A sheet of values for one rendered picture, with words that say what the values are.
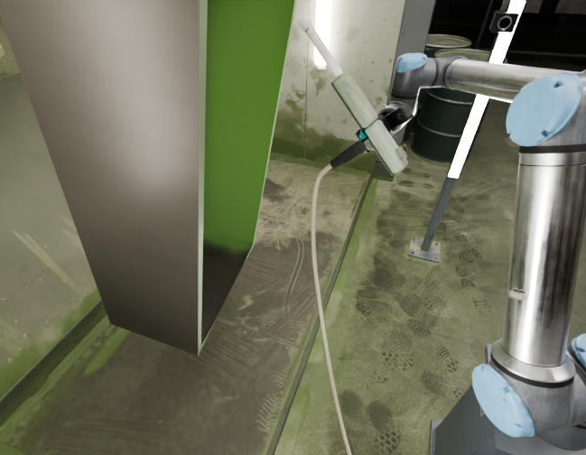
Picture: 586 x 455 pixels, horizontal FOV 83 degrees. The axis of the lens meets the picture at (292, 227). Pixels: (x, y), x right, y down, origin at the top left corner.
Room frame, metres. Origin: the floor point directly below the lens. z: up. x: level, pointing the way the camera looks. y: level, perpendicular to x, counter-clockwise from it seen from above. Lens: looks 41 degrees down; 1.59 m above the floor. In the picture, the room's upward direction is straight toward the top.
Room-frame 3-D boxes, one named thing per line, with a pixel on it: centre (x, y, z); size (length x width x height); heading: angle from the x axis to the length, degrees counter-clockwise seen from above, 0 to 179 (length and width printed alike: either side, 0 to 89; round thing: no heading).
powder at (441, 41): (3.70, -1.47, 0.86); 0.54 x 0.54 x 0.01
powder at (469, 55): (3.05, -1.49, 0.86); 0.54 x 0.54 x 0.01
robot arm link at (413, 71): (1.14, -0.39, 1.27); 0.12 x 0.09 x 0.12; 101
